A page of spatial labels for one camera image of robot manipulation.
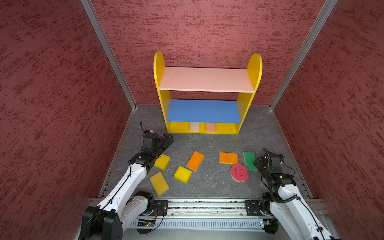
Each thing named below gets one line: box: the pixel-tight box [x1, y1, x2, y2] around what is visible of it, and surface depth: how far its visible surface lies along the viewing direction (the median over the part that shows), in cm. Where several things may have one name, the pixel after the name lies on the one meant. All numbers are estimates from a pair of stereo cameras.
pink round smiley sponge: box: [230, 163, 249, 183], surface depth 85 cm
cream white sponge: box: [190, 122, 200, 132], surface depth 105 cm
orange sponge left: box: [186, 150, 205, 172], surface depth 92 cm
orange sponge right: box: [219, 152, 239, 165], surface depth 94 cm
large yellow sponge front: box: [150, 171, 170, 196], surface depth 83 cm
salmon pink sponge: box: [205, 122, 216, 133], surface depth 106 cm
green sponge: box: [242, 151, 258, 171], surface depth 94 cm
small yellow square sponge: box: [173, 165, 193, 184], surface depth 85 cm
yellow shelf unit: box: [153, 51, 263, 135], surface depth 83 cm
